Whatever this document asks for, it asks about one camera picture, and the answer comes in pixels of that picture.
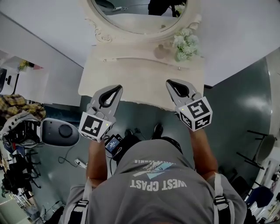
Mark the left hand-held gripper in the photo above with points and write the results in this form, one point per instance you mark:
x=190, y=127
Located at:
x=92, y=128

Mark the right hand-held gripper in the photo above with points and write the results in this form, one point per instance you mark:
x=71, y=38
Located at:
x=198, y=111

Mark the person's left forearm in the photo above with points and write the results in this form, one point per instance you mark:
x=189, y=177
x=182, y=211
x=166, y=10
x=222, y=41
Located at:
x=97, y=162

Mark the person's right forearm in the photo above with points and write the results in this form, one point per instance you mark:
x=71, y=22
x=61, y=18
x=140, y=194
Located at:
x=203, y=153

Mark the cream dressing table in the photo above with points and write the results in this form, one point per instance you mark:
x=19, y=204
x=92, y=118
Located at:
x=140, y=83

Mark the person's left black shoe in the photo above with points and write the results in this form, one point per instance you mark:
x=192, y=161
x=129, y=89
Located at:
x=129, y=133

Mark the person's black shoe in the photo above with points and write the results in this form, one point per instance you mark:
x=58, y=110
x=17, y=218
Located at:
x=129, y=133
x=158, y=130

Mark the person's right black shoe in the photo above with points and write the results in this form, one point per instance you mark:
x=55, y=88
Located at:
x=158, y=130

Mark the black device with screen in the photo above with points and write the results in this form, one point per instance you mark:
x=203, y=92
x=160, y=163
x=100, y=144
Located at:
x=112, y=144

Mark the white green flower bouquet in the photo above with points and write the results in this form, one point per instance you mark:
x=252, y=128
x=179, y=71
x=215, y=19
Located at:
x=186, y=43

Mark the gray white rounded device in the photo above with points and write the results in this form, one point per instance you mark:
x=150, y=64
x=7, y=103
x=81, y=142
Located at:
x=59, y=132

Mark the white power strip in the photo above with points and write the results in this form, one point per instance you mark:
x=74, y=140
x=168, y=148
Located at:
x=80, y=163

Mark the yellow plaid cloth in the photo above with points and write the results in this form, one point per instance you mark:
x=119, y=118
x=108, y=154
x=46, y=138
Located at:
x=19, y=106

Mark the potted yellow plant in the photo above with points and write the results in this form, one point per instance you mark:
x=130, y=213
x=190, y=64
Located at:
x=25, y=65

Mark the oval cream-framed mirror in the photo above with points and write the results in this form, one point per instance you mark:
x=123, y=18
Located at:
x=140, y=15

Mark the white shell with black wiring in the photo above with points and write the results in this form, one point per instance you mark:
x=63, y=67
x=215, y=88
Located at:
x=19, y=131

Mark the gray chair with black legs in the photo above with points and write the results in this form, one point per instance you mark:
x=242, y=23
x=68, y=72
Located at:
x=265, y=148

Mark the person's gray printed t-shirt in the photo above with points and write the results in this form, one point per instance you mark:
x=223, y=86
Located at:
x=153, y=197

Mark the black folding stands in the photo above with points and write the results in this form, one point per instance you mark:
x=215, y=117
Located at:
x=19, y=172

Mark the blue chair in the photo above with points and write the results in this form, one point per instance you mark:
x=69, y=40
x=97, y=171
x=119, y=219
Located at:
x=260, y=195

